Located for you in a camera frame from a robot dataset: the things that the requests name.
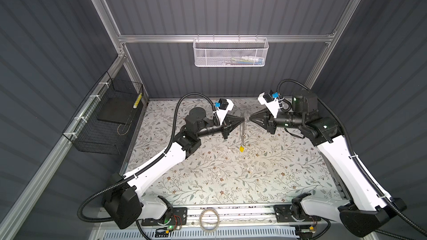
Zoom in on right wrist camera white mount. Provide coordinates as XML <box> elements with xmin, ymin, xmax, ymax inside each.
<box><xmin>258</xmin><ymin>91</ymin><xmax>284</xmax><ymax>118</ymax></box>

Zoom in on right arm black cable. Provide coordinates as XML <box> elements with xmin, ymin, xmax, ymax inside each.
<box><xmin>276</xmin><ymin>79</ymin><xmax>427</xmax><ymax>240</ymax></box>

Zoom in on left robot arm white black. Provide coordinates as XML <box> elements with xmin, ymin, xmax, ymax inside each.
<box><xmin>102</xmin><ymin>107</ymin><xmax>244</xmax><ymax>230</ymax></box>

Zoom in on items in white basket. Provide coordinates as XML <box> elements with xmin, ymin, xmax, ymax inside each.
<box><xmin>218</xmin><ymin>56</ymin><xmax>265</xmax><ymax>67</ymax></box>

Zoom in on black wire basket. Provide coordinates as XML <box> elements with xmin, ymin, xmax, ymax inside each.
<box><xmin>63</xmin><ymin>73</ymin><xmax>144</xmax><ymax>155</ymax></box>

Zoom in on yellow marker in black basket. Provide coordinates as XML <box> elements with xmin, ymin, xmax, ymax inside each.
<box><xmin>133</xmin><ymin>93</ymin><xmax>142</xmax><ymax>109</ymax></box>

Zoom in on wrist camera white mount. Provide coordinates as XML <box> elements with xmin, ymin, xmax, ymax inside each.
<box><xmin>213</xmin><ymin>98</ymin><xmax>234</xmax><ymax>126</ymax></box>
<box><xmin>258</xmin><ymin>91</ymin><xmax>284</xmax><ymax>118</ymax></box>

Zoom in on black pad in basket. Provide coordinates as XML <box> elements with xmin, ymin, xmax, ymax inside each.
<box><xmin>97</xmin><ymin>98</ymin><xmax>135</xmax><ymax>124</ymax></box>

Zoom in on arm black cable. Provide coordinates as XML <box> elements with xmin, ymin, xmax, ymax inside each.
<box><xmin>276</xmin><ymin>79</ymin><xmax>427</xmax><ymax>240</ymax></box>
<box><xmin>77</xmin><ymin>92</ymin><xmax>218</xmax><ymax>240</ymax></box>

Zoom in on white wire mesh basket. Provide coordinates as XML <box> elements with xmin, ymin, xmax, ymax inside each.
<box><xmin>192</xmin><ymin>37</ymin><xmax>269</xmax><ymax>67</ymax></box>

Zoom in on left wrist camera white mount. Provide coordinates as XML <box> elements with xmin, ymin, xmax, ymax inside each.
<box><xmin>213</xmin><ymin>98</ymin><xmax>234</xmax><ymax>126</ymax></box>

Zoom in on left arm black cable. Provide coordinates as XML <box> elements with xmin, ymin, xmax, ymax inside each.
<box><xmin>77</xmin><ymin>92</ymin><xmax>218</xmax><ymax>240</ymax></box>

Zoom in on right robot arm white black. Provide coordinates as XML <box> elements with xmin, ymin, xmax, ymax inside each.
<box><xmin>250</xmin><ymin>90</ymin><xmax>406</xmax><ymax>237</ymax></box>

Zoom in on tape roll clear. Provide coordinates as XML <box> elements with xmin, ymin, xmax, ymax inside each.
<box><xmin>199</xmin><ymin>208</ymin><xmax>220</xmax><ymax>233</ymax></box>

